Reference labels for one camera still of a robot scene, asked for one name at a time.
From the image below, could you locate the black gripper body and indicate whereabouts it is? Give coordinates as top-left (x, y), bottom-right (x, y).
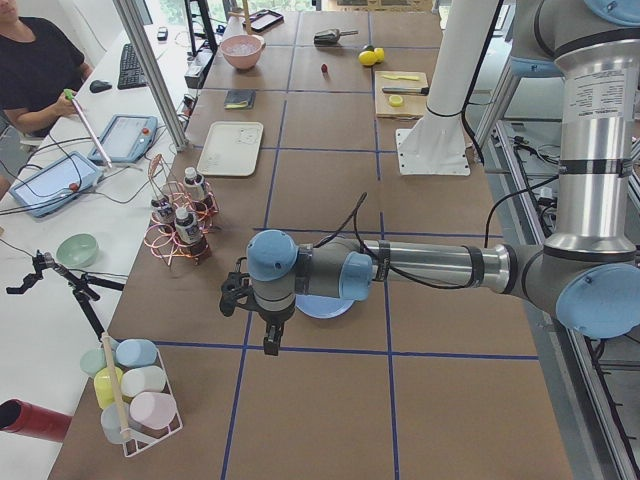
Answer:
top-left (219, 257), bottom-right (256, 316)

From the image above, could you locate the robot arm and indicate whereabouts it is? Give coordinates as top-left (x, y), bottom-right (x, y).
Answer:
top-left (220, 1), bottom-right (639, 355)

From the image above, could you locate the blue plate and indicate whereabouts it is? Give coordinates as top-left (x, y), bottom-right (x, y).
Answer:
top-left (296, 295), bottom-right (355, 320)

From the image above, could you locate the tea bottle near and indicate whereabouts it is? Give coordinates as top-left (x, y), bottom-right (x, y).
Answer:
top-left (174, 207), bottom-right (202, 246)

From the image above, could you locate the tea bottle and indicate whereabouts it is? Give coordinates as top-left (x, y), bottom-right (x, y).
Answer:
top-left (184, 167), bottom-right (207, 201)
top-left (151, 195), bottom-right (175, 225)
top-left (174, 207), bottom-right (202, 246)

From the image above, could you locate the tea bottle middle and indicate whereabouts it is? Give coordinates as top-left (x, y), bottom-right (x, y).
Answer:
top-left (151, 195), bottom-right (175, 225)

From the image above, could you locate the tea bottle far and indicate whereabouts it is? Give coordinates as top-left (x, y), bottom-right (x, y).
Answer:
top-left (184, 167), bottom-right (207, 201)

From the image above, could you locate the blue cup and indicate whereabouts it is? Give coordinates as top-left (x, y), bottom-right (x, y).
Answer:
top-left (116, 339), bottom-right (157, 368)

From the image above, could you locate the white cup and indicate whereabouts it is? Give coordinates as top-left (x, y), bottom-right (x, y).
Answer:
top-left (121, 365), bottom-right (167, 398)

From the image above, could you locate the cream bear tray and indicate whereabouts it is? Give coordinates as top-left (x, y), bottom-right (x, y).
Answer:
top-left (196, 121), bottom-right (264, 177)

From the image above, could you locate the black tripod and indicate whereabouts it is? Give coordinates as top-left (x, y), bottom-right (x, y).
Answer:
top-left (5, 250), bottom-right (125, 344)

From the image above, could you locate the green small bowl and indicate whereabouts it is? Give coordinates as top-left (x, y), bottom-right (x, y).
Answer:
top-left (56, 233), bottom-right (99, 269)

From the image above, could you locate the yellow cup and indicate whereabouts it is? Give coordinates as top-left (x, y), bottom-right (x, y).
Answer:
top-left (93, 367), bottom-right (115, 410)

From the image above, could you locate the teach pendant far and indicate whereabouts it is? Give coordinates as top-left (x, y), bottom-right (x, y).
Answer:
top-left (99, 114), bottom-right (158, 164)

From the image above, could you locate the teach pendant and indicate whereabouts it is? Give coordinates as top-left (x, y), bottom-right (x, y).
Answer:
top-left (9, 151), bottom-right (103, 218)
top-left (99, 114), bottom-right (158, 164)

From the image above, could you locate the grey folded cloth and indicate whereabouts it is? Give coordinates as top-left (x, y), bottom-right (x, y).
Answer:
top-left (224, 89), bottom-right (256, 110)

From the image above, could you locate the teach pendant near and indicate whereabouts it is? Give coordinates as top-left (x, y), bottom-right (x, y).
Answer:
top-left (9, 151), bottom-right (103, 218)

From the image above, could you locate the wooden cutting board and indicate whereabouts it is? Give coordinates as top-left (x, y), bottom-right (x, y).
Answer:
top-left (374, 71), bottom-right (429, 118)

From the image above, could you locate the pink bowl of ice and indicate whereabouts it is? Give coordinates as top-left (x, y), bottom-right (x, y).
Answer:
top-left (220, 34), bottom-right (266, 70)

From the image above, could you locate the black keyboard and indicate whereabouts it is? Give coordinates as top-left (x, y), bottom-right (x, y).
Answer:
top-left (117, 43), bottom-right (147, 90)

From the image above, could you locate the lemon half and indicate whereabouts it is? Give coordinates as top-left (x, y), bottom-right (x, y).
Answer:
top-left (388, 94), bottom-right (404, 108)

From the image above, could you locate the black computer mouse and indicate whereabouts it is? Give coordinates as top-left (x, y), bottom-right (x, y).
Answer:
top-left (89, 80), bottom-right (112, 93)

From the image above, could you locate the red cylinder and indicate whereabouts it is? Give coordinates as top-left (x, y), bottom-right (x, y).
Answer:
top-left (1, 399), bottom-right (72, 442)

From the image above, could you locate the long pink rod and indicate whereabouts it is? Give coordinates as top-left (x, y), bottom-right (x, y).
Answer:
top-left (63, 89), bottom-right (113, 169)

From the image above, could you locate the yellow lemon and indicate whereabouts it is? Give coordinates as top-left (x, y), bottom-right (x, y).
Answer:
top-left (371, 47), bottom-right (385, 65)
top-left (358, 50), bottom-right (378, 67)

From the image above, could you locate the metal ice scoop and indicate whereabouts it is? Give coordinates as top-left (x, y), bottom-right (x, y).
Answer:
top-left (313, 28), bottom-right (359, 46)

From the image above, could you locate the steel muddler rod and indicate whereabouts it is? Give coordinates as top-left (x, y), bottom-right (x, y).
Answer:
top-left (382, 87), bottom-right (430, 96)

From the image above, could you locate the yellow plastic knife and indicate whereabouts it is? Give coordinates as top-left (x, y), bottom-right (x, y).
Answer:
top-left (381, 74), bottom-right (420, 81)

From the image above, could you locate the person in black shirt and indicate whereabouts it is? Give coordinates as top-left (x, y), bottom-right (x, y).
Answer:
top-left (1, 1), bottom-right (93, 138)

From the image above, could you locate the copper wire bottle rack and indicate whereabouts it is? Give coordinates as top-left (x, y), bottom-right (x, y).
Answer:
top-left (144, 154), bottom-right (219, 265)

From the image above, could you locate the white wire cup rack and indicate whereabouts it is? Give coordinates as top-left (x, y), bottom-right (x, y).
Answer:
top-left (93, 333), bottom-right (183, 458)

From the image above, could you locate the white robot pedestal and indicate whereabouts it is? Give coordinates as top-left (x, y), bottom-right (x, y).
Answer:
top-left (396, 0), bottom-right (502, 176)

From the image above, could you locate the aluminium frame post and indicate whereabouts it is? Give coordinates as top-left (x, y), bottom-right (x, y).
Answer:
top-left (113, 0), bottom-right (188, 152)

